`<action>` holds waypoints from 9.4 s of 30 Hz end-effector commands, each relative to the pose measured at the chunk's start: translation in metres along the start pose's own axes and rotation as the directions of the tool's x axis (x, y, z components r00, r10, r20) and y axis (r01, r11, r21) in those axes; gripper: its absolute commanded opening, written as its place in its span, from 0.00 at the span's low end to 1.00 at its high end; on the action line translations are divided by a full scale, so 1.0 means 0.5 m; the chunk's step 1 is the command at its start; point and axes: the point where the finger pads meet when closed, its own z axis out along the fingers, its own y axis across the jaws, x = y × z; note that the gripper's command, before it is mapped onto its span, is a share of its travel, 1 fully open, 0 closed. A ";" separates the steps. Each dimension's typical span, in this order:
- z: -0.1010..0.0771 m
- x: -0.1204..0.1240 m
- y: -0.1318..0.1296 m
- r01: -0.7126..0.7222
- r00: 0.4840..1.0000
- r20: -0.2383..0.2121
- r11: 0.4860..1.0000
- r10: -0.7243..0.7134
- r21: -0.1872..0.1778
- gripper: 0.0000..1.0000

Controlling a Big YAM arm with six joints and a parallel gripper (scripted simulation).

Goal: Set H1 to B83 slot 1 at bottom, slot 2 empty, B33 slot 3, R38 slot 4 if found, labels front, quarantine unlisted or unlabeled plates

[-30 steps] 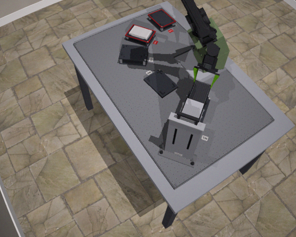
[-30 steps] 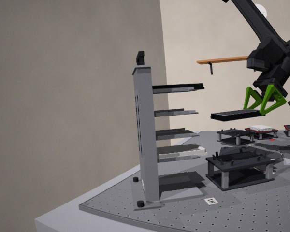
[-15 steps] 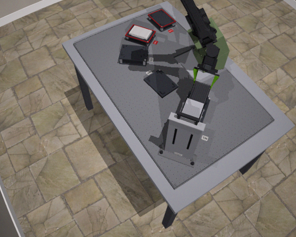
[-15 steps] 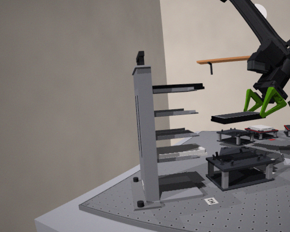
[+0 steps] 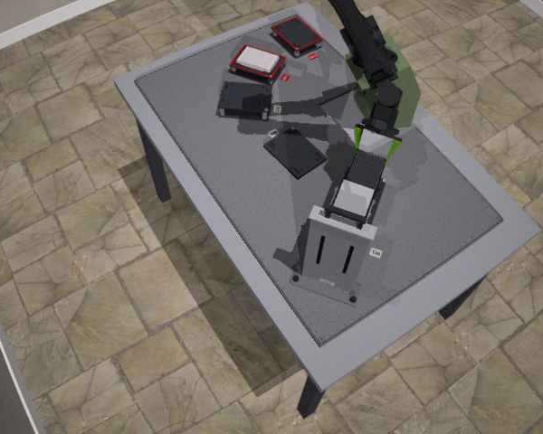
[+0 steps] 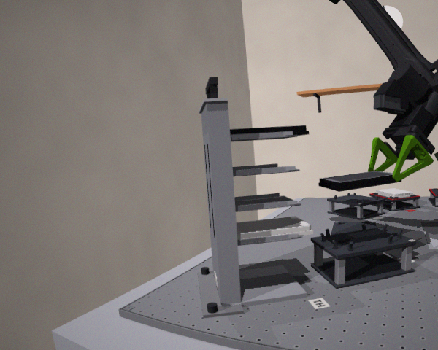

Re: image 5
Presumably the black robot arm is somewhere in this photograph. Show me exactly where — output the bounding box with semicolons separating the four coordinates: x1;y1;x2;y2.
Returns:
328;0;403;130

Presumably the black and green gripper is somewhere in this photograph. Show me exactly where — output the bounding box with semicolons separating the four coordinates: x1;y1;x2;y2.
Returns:
354;119;402;165

